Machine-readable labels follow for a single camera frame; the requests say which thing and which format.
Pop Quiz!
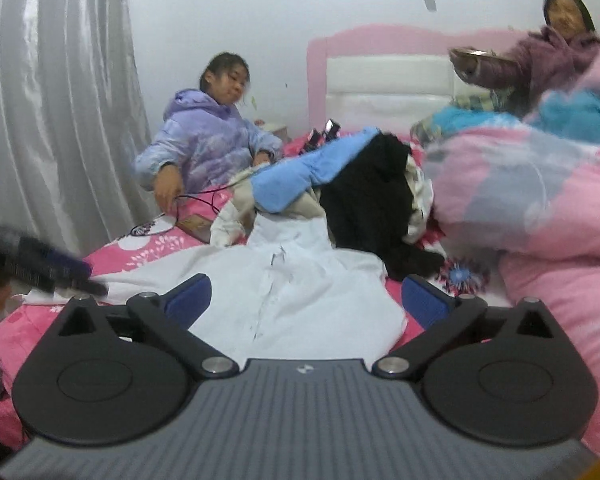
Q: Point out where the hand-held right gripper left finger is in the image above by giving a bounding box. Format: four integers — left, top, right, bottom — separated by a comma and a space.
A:
56, 274, 240, 377

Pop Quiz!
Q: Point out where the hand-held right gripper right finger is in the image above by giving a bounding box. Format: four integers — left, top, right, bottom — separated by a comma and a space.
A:
372, 275, 556, 378

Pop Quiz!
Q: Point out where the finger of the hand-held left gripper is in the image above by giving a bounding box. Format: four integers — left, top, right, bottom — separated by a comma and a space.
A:
47, 249, 94, 281
50, 276, 109, 297

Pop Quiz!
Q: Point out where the white button shirt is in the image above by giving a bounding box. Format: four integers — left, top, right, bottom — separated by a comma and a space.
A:
22, 210, 409, 361

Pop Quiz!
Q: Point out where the brown booklet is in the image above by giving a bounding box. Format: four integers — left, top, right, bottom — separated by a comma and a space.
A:
175, 214, 214, 245

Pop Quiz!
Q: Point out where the beige jacket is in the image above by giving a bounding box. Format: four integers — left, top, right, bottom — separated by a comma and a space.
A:
210, 167, 327, 249

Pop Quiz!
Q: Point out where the black garment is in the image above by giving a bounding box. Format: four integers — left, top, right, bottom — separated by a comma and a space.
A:
320, 132, 446, 282

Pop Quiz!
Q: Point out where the pink patterned quilt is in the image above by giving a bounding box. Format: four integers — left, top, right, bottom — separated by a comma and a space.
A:
410, 35, 600, 456

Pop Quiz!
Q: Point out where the light blue garment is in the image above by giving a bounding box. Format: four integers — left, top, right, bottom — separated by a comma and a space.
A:
252, 127, 381, 214

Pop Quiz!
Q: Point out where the grey curtain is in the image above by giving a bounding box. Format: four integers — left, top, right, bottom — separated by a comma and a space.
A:
0, 0, 157, 247

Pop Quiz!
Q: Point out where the small black device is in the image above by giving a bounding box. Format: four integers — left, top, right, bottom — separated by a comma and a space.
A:
304, 119, 342, 154

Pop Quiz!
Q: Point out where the plaid cloth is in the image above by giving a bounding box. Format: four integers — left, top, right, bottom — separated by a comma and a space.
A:
452, 87, 519, 114

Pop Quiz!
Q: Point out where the pink white headboard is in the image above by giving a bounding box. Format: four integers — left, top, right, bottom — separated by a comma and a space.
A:
307, 24, 527, 132

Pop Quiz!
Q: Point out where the metal bowl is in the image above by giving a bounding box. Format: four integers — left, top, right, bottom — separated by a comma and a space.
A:
449, 46, 517, 86

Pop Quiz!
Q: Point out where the thin black cable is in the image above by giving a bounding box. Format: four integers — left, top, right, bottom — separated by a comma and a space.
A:
172, 157, 261, 222

